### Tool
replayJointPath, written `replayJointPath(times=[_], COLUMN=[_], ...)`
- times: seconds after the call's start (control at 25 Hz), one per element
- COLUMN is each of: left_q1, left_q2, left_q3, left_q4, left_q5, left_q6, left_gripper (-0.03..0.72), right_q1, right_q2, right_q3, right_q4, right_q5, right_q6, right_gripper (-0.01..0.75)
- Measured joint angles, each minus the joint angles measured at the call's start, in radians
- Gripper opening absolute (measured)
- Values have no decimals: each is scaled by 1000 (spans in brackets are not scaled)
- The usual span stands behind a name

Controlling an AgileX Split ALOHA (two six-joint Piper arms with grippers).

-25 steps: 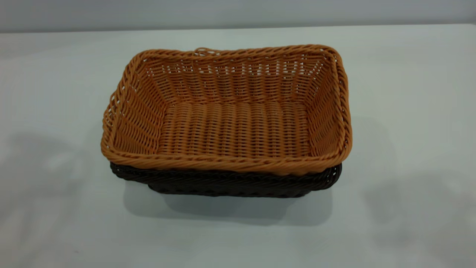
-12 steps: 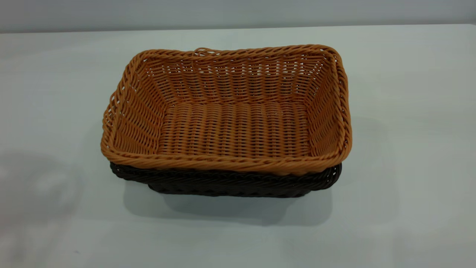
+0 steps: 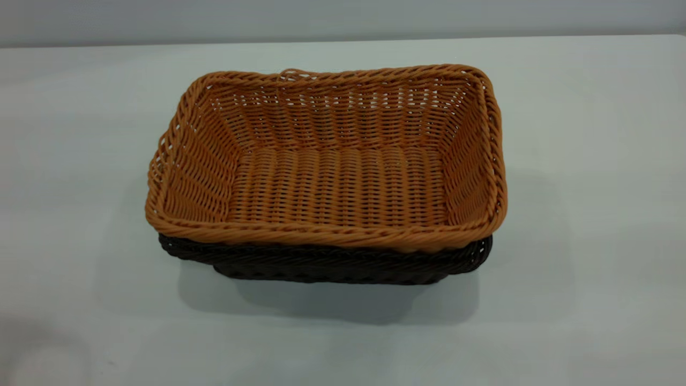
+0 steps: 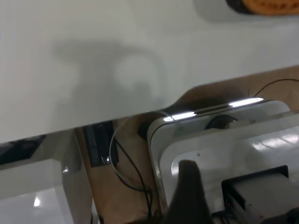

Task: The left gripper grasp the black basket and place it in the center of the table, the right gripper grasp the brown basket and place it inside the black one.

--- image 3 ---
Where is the orange woven wicker basket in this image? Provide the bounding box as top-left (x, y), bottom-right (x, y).
top-left (145, 64), bottom-right (508, 254)

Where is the black woven wicker basket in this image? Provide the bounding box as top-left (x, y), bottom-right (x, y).
top-left (158, 233), bottom-right (493, 285)

